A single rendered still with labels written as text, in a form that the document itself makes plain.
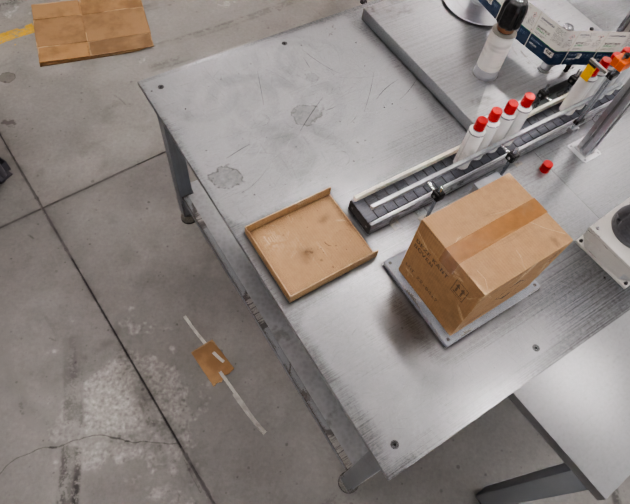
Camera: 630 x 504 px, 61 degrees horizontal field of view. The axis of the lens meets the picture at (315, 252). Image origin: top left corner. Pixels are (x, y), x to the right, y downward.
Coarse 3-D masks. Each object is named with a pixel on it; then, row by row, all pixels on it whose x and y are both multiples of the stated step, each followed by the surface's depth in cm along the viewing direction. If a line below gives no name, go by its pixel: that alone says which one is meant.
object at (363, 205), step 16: (608, 96) 195; (544, 112) 188; (576, 112) 189; (544, 128) 184; (512, 144) 179; (448, 160) 173; (480, 160) 175; (416, 176) 169; (448, 176) 170; (384, 192) 165; (416, 192) 166; (368, 208) 162; (384, 208) 162
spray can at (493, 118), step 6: (492, 108) 158; (498, 108) 158; (492, 114) 158; (498, 114) 157; (492, 120) 159; (498, 120) 160; (486, 126) 161; (492, 126) 160; (498, 126) 161; (486, 132) 163; (492, 132) 162; (486, 138) 165; (480, 144) 167; (486, 144) 167; (480, 150) 170; (480, 156) 172
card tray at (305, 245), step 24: (288, 216) 163; (312, 216) 164; (336, 216) 165; (264, 240) 158; (288, 240) 159; (312, 240) 160; (336, 240) 161; (360, 240) 161; (288, 264) 155; (312, 264) 156; (336, 264) 157; (360, 264) 157; (288, 288) 151; (312, 288) 151
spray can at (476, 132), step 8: (480, 120) 155; (472, 128) 158; (480, 128) 156; (472, 136) 159; (480, 136) 158; (464, 144) 163; (472, 144) 161; (464, 152) 165; (472, 152) 164; (456, 160) 170; (456, 168) 172; (464, 168) 171
